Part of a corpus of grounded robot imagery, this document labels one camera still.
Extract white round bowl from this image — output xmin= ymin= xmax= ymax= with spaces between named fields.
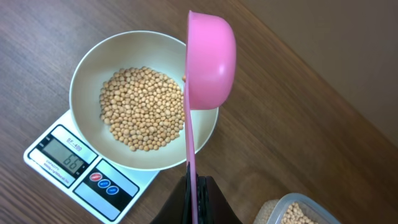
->
xmin=68 ymin=30 xmax=220 ymax=172

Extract soybeans in white bowl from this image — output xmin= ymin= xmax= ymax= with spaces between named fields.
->
xmin=99 ymin=67 xmax=185 ymax=151

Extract pink plastic measuring scoop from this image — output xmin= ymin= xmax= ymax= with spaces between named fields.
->
xmin=183 ymin=11 xmax=236 ymax=223

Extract yellow soybeans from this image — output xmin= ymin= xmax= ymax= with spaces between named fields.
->
xmin=280 ymin=202 xmax=318 ymax=224

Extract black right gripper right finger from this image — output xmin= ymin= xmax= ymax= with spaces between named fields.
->
xmin=197 ymin=176 xmax=242 ymax=224

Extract white digital kitchen scale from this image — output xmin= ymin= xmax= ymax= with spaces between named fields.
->
xmin=24 ymin=111 xmax=158 ymax=223

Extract clear plastic container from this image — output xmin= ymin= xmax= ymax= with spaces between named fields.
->
xmin=253 ymin=193 xmax=341 ymax=224

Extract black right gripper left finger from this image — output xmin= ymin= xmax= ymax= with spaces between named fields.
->
xmin=150 ymin=164 xmax=192 ymax=224

